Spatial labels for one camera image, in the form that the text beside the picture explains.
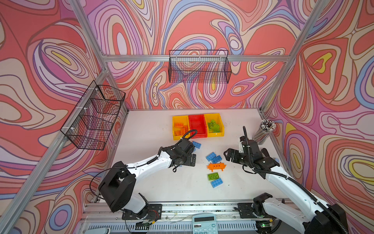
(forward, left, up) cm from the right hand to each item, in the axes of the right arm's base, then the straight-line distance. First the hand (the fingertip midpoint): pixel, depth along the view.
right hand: (231, 158), depth 82 cm
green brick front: (-7, +11, -8) cm, 15 cm away
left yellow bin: (+34, +29, -2) cm, 44 cm away
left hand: (+1, +24, -3) cm, 24 cm away
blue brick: (+14, +19, -7) cm, 25 cm away
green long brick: (+26, +3, -7) cm, 27 cm away
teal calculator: (-30, +18, -8) cm, 36 cm away
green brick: (+28, +7, -5) cm, 30 cm away
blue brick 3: (-11, +9, -8) cm, 16 cm away
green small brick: (+32, +5, -6) cm, 33 cm away
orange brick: (+32, +31, -6) cm, 45 cm away
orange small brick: (+24, +32, -6) cm, 40 cm away
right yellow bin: (+34, +1, -6) cm, 35 cm away
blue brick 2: (+4, +7, -8) cm, 11 cm away
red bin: (+33, +17, -6) cm, 37 cm away
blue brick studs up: (+6, +10, -8) cm, 14 cm away
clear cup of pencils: (+16, -23, +8) cm, 30 cm away
